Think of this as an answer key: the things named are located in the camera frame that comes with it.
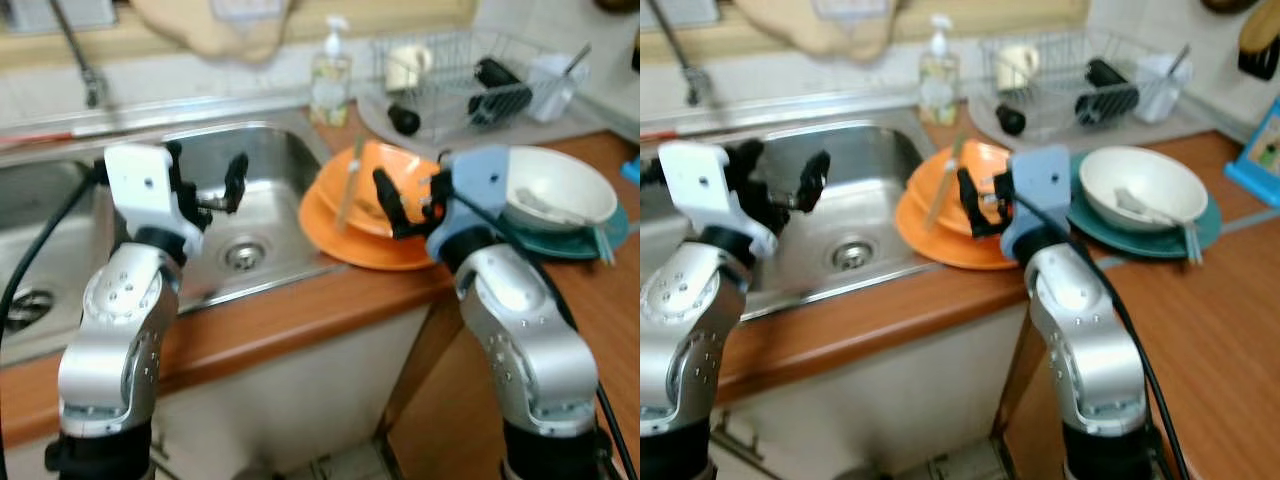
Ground stainless steel double sink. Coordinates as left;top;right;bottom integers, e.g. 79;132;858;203
0;118;349;363
640;116;929;323

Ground pale wooden chopstick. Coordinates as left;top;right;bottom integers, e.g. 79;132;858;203
336;134;367;233
924;134;967;231

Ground grey dish rack tray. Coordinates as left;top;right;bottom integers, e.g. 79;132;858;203
356;88;603;153
967;92;1218;153

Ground orange plastic plate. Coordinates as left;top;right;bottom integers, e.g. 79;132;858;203
297;183;443;273
894;183;1023;272

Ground round metal sink drain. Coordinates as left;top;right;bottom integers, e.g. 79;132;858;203
0;288;53;333
831;237;874;272
224;237;268;274

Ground black ribbed cup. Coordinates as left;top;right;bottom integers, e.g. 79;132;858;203
467;57;534;130
1074;57;1142;127

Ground metal sink faucet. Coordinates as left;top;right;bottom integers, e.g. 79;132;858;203
48;0;111;111
647;0;714;108

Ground cream mug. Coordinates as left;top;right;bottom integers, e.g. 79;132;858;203
994;42;1042;94
384;44;434;94

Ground teal plate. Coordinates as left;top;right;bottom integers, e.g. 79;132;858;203
1064;150;1224;262
505;198;632;262

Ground clear soap pump bottle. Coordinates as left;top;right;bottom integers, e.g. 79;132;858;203
917;13;962;127
309;14;354;129

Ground white ceramic bowl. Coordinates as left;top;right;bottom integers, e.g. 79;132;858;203
500;146;620;234
1078;145;1210;234

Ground grey spoon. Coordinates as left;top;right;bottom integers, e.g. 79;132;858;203
1113;188;1163;224

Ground beige plastic board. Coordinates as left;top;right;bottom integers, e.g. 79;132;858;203
734;0;902;62

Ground white utensil holder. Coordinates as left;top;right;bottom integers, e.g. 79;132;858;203
1134;51;1192;124
527;51;582;124

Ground pale green chopsticks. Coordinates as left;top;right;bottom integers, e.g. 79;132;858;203
1178;220;1207;267
588;222;617;267

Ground white appliance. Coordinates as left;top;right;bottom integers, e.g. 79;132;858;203
640;0;732;30
0;0;117;32

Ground clear plastic container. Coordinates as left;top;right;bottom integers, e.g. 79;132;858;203
811;0;892;20
209;0;292;22

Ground white cabinet door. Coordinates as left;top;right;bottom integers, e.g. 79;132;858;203
150;298;443;480
715;300;1029;480

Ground black hanging brush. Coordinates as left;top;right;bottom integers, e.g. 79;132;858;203
1237;4;1280;82

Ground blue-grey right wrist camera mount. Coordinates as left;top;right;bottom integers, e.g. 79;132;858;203
425;145;514;264
1000;143;1074;264

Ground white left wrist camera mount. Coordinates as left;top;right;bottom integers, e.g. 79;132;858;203
104;143;207;263
657;140;780;264

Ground metal wire dish rack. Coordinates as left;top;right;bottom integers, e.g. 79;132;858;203
979;29;1198;133
371;29;593;137

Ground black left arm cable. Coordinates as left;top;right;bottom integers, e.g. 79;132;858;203
0;168;107;480

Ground metal cabinet handle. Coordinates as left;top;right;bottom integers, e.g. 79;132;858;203
718;408;763;463

